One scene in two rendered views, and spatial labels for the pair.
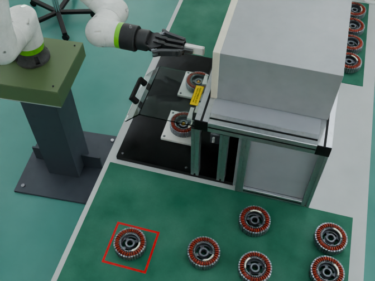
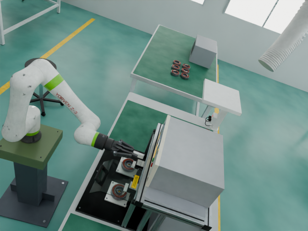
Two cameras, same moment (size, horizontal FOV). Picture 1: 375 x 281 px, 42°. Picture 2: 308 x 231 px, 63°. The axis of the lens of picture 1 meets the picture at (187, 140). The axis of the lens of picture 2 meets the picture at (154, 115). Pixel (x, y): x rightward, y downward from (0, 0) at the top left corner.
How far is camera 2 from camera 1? 41 cm
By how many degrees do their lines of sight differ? 18
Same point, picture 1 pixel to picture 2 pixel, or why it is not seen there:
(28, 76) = (24, 148)
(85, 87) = not seen: hidden behind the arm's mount
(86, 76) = not seen: hidden behind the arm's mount
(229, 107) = (155, 193)
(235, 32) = (166, 152)
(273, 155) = (175, 225)
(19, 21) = (29, 116)
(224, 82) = (155, 180)
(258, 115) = (172, 200)
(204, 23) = (132, 127)
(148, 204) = not seen: outside the picture
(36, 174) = (8, 202)
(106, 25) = (88, 133)
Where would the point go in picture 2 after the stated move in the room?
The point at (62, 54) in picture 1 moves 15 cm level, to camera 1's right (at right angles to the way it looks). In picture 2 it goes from (49, 136) to (70, 139)
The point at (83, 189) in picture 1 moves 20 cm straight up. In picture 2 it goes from (39, 215) to (39, 204)
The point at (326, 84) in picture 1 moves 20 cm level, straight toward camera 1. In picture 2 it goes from (214, 191) to (209, 224)
